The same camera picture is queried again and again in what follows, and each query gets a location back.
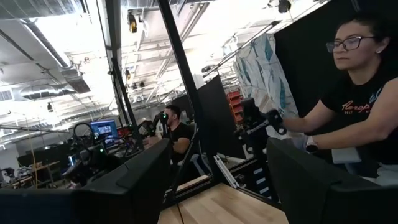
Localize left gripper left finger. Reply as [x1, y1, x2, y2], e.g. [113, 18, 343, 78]
[0, 138, 172, 224]

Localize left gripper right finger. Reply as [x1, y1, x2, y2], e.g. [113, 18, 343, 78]
[266, 137, 398, 224]

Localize white wristwatch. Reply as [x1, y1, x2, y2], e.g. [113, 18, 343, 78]
[304, 135, 320, 154]

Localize blue-screen monitor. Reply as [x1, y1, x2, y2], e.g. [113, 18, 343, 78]
[89, 119, 121, 147]

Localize person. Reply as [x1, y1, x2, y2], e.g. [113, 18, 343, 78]
[282, 12, 398, 187]
[144, 104, 196, 166]

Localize red storage rack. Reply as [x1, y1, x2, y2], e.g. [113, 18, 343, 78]
[226, 89, 245, 125]

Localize leaf print curtain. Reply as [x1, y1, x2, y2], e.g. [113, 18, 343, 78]
[233, 32, 300, 139]

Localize black backdrop curtain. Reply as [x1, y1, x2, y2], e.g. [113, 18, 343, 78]
[273, 0, 398, 135]

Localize black monitor back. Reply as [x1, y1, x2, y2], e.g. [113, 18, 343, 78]
[172, 74, 247, 160]

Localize dark-rimmed glasses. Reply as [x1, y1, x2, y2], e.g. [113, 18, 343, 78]
[325, 35, 377, 54]

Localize yellow ceiling hoist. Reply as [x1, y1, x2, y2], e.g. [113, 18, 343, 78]
[126, 11, 139, 34]

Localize black aluminium table frame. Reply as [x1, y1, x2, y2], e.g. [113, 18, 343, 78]
[161, 155, 282, 210]

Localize silver edge bracket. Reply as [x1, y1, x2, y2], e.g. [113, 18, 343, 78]
[213, 154, 241, 190]

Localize black frame upright post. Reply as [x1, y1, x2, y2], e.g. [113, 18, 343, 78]
[157, 0, 224, 184]
[104, 0, 146, 151]

